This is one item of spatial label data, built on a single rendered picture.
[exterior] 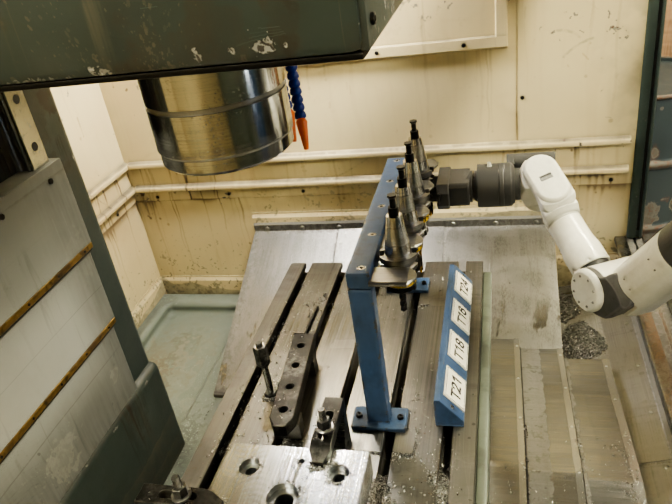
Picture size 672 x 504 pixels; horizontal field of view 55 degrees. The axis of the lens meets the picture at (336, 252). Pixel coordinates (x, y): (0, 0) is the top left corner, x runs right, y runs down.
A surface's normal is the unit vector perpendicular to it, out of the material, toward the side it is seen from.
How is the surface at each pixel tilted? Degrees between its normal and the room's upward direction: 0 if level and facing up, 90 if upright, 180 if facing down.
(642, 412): 17
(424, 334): 0
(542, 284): 24
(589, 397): 8
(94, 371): 89
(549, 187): 34
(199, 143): 90
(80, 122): 90
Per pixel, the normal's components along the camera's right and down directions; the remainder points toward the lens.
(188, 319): -0.14, -0.86
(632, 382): -0.42, -0.82
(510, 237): -0.21, -0.58
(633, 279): -0.94, 0.22
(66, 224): 0.97, -0.01
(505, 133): -0.21, 0.51
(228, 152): 0.21, 0.46
